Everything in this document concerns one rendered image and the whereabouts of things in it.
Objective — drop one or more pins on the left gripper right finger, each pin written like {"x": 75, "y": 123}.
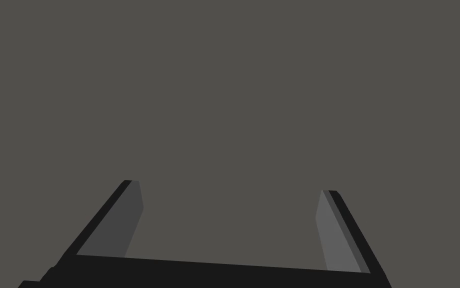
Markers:
{"x": 341, "y": 239}

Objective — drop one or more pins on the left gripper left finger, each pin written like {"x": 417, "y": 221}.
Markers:
{"x": 114, "y": 226}

